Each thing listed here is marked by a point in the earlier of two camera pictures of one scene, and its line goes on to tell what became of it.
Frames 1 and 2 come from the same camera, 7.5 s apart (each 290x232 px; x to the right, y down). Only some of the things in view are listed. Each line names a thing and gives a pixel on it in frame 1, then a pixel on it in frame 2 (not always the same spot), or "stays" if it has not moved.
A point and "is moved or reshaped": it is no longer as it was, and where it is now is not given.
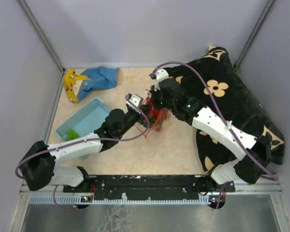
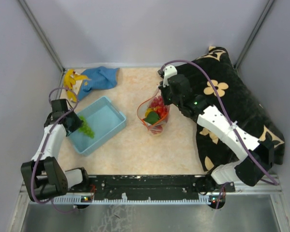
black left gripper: [141, 116] to [77, 124]
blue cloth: [100, 78] stays
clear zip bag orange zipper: [156, 119] is moved or reshaped
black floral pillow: [211, 79] stays
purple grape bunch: [149, 101] is moved or reshaped
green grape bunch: [72, 135] to [85, 128]
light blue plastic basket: [87, 122] stays
